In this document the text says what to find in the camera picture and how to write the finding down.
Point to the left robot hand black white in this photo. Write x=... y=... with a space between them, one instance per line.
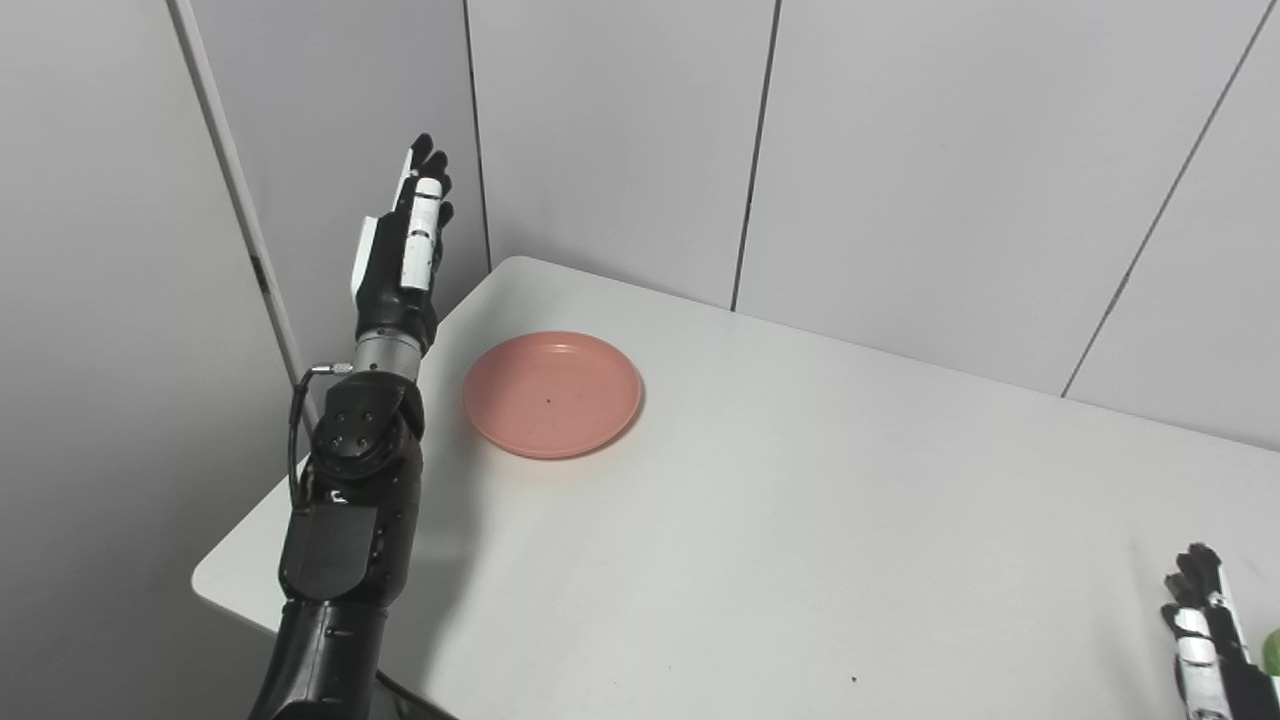
x=385 y=280

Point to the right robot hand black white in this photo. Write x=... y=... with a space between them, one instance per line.
x=1215 y=660

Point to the green white toy cabbage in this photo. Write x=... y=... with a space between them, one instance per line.
x=1273 y=652

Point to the pink round plate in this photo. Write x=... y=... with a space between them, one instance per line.
x=550 y=395

